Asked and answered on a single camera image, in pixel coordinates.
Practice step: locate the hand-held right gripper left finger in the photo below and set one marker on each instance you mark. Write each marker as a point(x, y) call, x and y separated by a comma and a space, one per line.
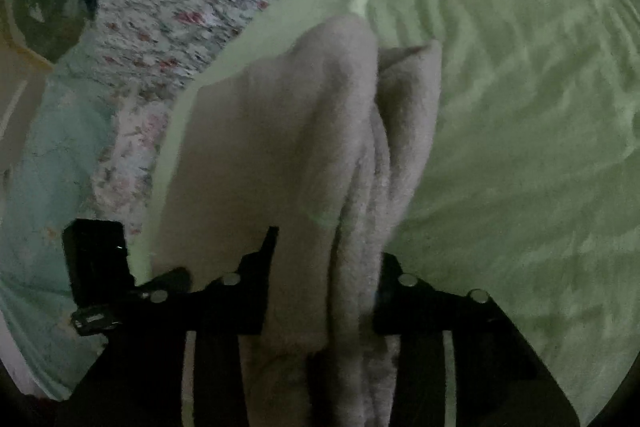
point(250, 297)

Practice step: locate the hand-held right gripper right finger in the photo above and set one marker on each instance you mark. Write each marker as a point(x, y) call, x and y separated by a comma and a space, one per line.
point(395, 307)

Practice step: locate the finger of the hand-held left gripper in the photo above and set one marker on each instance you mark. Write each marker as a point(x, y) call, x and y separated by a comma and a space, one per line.
point(95, 262)
point(95, 321)

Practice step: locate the beige knitted sweater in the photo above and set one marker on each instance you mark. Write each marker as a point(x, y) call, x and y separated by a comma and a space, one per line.
point(280, 132)

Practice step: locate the teal blanket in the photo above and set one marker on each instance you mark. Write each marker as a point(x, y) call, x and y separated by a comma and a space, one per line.
point(55, 167)

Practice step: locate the light green bedsheet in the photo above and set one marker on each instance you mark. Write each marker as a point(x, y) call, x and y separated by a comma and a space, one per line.
point(510, 107)

